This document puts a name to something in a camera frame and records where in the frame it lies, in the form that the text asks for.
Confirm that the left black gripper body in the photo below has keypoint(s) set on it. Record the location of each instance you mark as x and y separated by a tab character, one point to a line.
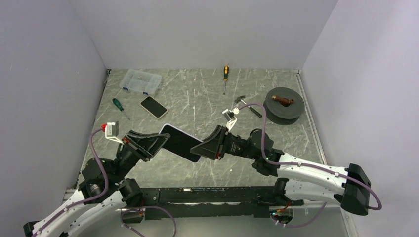
131	153

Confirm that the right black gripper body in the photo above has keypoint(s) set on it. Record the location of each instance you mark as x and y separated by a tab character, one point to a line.
233	145

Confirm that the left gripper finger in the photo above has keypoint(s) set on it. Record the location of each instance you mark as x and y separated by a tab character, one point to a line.
136	137
151	146

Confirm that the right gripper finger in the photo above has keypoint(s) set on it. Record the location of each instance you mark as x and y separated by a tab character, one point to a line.
214	140
213	155

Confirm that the phone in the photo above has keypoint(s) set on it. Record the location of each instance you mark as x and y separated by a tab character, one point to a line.
155	108
180	142

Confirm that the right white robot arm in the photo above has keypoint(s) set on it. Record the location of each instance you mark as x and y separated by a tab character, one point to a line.
297	179

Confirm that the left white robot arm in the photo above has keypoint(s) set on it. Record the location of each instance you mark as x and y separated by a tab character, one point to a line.
105	185

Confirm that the phone in beige case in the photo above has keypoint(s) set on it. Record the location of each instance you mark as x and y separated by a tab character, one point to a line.
155	108

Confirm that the black filament spool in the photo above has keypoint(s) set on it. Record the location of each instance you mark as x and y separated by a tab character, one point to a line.
283	106

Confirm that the clear plastic screw box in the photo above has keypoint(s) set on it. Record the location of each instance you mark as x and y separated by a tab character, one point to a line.
137	81

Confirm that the orange black screwdriver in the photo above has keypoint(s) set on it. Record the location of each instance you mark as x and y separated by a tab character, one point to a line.
225	77

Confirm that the brown red tool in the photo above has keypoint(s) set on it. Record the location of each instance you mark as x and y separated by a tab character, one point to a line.
283	101

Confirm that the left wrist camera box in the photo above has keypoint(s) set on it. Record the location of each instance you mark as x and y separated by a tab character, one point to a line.
111	129

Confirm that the small black handled hammer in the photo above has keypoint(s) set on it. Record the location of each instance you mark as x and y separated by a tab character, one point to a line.
240	99

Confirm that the black base frame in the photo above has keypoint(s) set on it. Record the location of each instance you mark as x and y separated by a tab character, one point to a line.
255	201

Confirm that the green handled screwdriver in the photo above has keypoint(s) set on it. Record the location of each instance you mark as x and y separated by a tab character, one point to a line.
117	103

